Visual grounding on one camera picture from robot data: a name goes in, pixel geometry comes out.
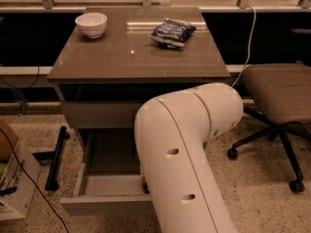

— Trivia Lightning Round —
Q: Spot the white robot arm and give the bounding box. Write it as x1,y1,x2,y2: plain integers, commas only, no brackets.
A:
134,83,243,233

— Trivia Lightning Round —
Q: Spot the grey drawer cabinet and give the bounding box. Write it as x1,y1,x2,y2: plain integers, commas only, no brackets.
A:
47,6,231,151

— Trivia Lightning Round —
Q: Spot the closed grey top drawer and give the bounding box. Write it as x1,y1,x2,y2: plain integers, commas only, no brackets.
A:
61,101,142,128

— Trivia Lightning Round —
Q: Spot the blue chip bag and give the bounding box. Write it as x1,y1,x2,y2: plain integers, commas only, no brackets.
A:
150,18,196,48

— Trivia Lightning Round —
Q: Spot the white ceramic bowl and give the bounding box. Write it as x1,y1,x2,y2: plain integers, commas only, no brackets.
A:
75,13,108,39

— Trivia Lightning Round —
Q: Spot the grey office chair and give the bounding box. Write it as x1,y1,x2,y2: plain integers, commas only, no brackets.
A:
227,63,311,193

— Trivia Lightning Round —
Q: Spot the black metal bar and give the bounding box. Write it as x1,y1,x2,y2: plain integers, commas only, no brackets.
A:
45,126,70,191

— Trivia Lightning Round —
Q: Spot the cardboard box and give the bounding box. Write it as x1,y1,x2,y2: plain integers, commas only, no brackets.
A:
0,118,41,220

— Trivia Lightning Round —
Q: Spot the white cable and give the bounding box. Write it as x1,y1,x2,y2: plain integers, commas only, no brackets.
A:
230,4,258,88

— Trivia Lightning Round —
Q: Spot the black floor cable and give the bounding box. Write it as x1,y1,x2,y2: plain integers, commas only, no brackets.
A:
0,127,70,233

